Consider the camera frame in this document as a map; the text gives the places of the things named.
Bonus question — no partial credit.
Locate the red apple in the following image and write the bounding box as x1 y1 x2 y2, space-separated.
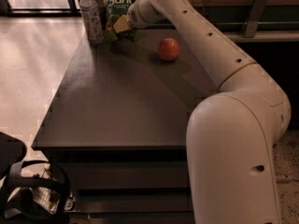
157 38 179 62

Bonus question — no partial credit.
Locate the right metal shelf bracket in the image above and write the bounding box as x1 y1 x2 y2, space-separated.
242 0 267 38

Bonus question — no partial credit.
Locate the white power strip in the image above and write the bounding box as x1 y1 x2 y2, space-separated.
277 175 292 184

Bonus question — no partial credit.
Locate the green rice chip bag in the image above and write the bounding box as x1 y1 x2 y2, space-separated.
103 0 136 41

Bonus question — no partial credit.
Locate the dark grey drawer cabinet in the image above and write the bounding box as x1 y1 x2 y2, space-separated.
33 30 215 224

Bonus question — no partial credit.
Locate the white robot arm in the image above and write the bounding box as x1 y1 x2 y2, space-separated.
115 0 292 224

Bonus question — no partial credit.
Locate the wooden wall shelf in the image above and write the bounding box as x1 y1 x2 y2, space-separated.
226 31 299 43

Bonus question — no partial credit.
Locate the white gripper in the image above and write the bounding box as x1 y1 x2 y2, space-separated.
113 0 156 34

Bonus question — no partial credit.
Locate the clear plastic water bottle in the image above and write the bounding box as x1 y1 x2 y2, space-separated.
79 0 104 44

